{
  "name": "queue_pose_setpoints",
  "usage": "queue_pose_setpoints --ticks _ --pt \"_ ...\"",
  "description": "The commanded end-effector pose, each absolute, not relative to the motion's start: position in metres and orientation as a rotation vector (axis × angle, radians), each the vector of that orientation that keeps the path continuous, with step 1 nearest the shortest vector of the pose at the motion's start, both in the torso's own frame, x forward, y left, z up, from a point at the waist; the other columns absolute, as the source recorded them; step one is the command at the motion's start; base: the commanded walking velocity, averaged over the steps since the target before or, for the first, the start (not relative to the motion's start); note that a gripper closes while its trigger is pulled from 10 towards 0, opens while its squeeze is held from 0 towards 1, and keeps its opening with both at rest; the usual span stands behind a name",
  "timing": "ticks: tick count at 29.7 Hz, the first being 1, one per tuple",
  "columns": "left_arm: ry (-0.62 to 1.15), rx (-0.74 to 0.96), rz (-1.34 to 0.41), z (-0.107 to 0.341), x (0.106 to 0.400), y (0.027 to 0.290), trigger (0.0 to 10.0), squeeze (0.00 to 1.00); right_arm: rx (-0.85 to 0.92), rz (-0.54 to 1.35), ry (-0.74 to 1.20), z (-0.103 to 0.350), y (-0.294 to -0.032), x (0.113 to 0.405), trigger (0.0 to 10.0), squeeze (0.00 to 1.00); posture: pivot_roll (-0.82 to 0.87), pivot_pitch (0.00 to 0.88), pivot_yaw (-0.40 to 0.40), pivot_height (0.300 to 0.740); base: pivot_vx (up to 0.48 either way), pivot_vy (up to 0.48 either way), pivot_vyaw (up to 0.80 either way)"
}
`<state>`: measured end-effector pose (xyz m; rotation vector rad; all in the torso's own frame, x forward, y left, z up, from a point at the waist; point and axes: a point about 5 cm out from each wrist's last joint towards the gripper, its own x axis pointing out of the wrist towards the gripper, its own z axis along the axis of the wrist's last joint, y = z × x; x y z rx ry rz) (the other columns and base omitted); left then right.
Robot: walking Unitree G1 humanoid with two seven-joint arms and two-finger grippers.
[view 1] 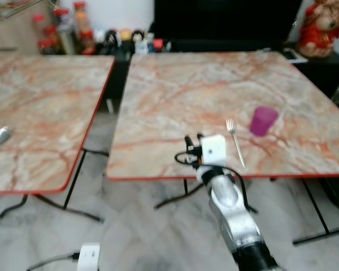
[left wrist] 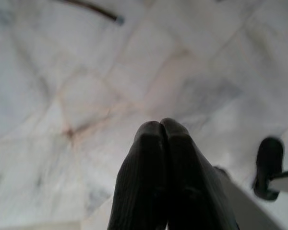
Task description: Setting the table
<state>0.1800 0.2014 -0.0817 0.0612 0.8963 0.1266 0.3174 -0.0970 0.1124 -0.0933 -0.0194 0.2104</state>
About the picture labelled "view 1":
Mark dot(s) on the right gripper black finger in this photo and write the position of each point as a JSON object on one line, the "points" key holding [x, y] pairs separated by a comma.
{"points": [[189, 142], [200, 138]]}

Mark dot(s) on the orange bottle red cap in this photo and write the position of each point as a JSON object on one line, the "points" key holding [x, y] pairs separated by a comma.
{"points": [[82, 20]]}

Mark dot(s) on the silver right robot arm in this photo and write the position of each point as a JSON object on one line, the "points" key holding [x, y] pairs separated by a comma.
{"points": [[231, 214]]}

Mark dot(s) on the purple plastic cup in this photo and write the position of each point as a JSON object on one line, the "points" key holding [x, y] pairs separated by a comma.
{"points": [[263, 121]]}

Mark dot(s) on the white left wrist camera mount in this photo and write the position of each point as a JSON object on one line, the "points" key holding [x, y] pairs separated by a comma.
{"points": [[89, 257]]}

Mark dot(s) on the light wooden cabinet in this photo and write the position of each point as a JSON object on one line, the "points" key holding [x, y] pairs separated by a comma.
{"points": [[11, 34]]}

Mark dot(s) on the silver metal spoon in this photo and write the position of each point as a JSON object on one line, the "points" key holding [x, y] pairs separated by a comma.
{"points": [[2, 135]]}

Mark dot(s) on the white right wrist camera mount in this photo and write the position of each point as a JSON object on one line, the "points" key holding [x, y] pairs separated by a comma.
{"points": [[214, 149]]}

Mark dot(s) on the black rounded object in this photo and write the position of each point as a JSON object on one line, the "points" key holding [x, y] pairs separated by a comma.
{"points": [[336, 195]]}

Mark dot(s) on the silver metal fork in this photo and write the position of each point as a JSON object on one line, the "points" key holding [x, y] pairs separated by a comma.
{"points": [[235, 144]]}

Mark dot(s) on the steel canister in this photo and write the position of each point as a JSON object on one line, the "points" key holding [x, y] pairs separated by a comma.
{"points": [[66, 40]]}

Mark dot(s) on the wide clear jar red lid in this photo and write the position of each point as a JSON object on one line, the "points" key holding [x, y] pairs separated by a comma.
{"points": [[62, 17]]}

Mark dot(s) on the black television screen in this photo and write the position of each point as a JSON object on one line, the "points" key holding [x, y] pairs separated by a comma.
{"points": [[226, 20]]}

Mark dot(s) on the black-haired small doll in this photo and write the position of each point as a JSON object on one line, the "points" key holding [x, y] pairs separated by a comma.
{"points": [[139, 40]]}

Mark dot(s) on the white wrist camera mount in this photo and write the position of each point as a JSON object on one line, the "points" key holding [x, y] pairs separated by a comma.
{"points": [[89, 257], [214, 149]]}

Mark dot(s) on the black metal table frame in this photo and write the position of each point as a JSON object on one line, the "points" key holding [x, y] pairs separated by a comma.
{"points": [[316, 206], [73, 183]]}

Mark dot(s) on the white flat box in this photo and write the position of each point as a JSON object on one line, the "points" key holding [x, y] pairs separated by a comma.
{"points": [[295, 55]]}

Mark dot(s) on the yellow small figurine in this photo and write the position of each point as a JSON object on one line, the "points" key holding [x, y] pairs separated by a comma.
{"points": [[126, 35]]}

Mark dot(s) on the small spice jar red lid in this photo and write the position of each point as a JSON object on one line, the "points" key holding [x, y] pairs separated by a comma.
{"points": [[88, 44]]}

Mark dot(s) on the red and gold figurine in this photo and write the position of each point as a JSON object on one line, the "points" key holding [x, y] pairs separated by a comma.
{"points": [[321, 31]]}

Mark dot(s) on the tall clear jar red lid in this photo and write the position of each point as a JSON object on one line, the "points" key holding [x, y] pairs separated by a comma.
{"points": [[39, 27]]}

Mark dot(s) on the small dark jar red lid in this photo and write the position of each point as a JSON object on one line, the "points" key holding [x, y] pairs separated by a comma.
{"points": [[46, 47]]}

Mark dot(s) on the small red box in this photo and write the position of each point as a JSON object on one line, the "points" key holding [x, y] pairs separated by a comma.
{"points": [[157, 45]]}

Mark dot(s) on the black small figurine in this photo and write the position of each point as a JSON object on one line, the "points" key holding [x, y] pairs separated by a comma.
{"points": [[111, 42]]}

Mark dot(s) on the white small figurine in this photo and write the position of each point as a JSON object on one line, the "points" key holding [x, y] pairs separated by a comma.
{"points": [[99, 37]]}

